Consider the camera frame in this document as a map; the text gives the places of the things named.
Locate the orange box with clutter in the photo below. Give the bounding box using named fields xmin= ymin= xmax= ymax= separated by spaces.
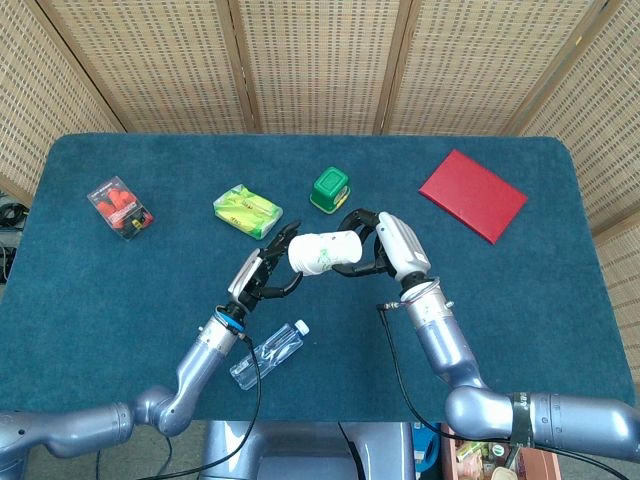
xmin=440 ymin=424 xmax=562 ymax=480

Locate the blue plastic item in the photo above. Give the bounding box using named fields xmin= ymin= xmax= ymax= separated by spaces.
xmin=412 ymin=422 xmax=441 ymax=472

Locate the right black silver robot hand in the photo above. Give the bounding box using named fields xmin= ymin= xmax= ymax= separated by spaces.
xmin=332 ymin=208 xmax=432 ymax=289

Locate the woven rattan screen panel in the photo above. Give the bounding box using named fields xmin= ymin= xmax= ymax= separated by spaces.
xmin=37 ymin=0 xmax=259 ymax=135
xmin=382 ymin=0 xmax=626 ymax=137
xmin=228 ymin=0 xmax=414 ymax=136
xmin=517 ymin=0 xmax=640 ymax=361
xmin=0 ymin=0 xmax=126 ymax=206

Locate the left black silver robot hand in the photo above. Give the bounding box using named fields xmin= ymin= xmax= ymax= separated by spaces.
xmin=227 ymin=220 xmax=304 ymax=314

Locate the blue felt table mat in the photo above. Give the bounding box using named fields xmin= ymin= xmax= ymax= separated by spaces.
xmin=0 ymin=132 xmax=636 ymax=425

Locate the green lidded plastic container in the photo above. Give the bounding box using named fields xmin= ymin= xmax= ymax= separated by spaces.
xmin=309 ymin=166 xmax=352 ymax=215

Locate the red black blister package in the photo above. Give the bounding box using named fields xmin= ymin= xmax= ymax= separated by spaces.
xmin=86 ymin=175 xmax=155 ymax=242

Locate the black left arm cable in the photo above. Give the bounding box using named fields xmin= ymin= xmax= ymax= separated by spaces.
xmin=162 ymin=332 xmax=264 ymax=480

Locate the black floor cable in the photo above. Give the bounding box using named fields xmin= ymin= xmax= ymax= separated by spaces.
xmin=94 ymin=434 xmax=174 ymax=480

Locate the green tissue pack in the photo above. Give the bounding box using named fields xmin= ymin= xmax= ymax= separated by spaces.
xmin=212 ymin=183 xmax=285 ymax=242

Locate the black base cable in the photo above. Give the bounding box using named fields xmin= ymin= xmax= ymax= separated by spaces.
xmin=338 ymin=422 xmax=362 ymax=464

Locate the white plastic jar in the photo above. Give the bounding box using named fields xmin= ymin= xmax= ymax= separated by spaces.
xmin=299 ymin=229 xmax=363 ymax=277

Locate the black cable bundle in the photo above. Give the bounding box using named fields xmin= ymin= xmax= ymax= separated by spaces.
xmin=0 ymin=189 xmax=32 ymax=230

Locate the white paper cup green print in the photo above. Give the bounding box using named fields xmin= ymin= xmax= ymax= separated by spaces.
xmin=288 ymin=236 xmax=308 ymax=278

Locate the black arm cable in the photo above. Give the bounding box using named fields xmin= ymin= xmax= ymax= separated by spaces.
xmin=377 ymin=301 xmax=640 ymax=474
xmin=162 ymin=332 xmax=264 ymax=480

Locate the clear plastic water bottle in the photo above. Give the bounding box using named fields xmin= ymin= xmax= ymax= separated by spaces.
xmin=229 ymin=319 xmax=310 ymax=392

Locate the red flat notebook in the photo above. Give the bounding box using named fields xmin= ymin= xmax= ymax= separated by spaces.
xmin=418 ymin=148 xmax=529 ymax=246

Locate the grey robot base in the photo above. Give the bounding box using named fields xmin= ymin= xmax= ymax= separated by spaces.
xmin=199 ymin=420 xmax=416 ymax=480

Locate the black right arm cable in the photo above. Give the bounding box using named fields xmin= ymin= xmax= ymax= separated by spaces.
xmin=377 ymin=301 xmax=640 ymax=474

